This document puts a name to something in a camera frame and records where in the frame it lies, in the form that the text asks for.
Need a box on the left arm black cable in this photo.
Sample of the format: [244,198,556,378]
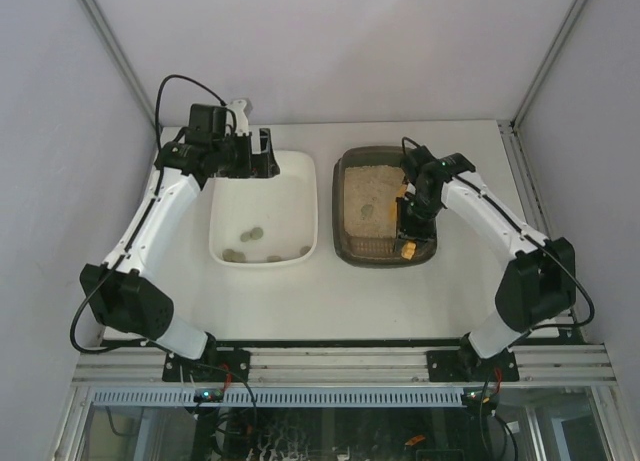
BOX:
[69,73,226,354]

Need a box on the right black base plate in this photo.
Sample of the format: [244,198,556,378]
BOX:
[426,347,520,382]

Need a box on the dark brown litter box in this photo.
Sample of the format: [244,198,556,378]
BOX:
[332,146,437,268]

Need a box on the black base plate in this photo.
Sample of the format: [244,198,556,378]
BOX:
[161,341,251,383]
[426,347,520,382]

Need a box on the yellow litter scoop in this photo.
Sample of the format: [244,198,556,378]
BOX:
[390,182,417,261]

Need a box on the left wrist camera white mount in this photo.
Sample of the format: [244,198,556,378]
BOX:
[225,98,252,136]

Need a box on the right aluminium side rail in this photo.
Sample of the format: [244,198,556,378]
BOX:
[497,120,553,237]

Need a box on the white plastic tray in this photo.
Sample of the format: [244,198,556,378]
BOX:
[209,150,319,269]

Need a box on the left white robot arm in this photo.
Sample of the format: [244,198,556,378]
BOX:
[80,99,280,360]

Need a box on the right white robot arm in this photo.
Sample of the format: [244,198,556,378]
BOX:
[394,139,577,362]

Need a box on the grey slotted cable duct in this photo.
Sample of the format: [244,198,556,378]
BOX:
[92,387,465,408]

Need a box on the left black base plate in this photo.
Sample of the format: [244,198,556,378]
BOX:
[161,341,251,383]

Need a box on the aluminium front rail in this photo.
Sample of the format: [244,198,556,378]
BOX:
[72,345,616,387]

